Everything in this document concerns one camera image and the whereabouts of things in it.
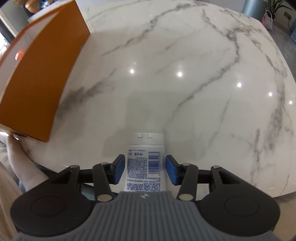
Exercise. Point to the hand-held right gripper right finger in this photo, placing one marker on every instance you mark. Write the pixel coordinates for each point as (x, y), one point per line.
(171, 170)

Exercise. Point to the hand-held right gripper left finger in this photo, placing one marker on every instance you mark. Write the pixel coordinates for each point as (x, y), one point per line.
(119, 169)

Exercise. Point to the white tube with blue print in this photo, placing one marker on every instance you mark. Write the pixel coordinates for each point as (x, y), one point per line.
(144, 160)

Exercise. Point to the orange cardboard box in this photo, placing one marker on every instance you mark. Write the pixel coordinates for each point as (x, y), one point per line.
(39, 88)

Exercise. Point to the white sock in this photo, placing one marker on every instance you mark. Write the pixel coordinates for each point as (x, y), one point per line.
(23, 166)

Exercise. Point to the woven bag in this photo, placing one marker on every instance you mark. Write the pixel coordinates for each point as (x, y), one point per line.
(268, 20)

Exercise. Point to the blue water jug with pump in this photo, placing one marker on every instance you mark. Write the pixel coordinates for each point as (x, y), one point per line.
(293, 37)

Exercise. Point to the snack bags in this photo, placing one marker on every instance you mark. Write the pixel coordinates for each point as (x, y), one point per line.
(46, 2)

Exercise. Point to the grey trash bin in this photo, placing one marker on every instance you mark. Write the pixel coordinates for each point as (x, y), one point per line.
(254, 8)

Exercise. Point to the gold vase with dried flowers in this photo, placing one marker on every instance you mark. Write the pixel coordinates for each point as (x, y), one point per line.
(33, 5)

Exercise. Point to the long-leaf potted plant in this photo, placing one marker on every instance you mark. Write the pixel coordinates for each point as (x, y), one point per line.
(277, 5)

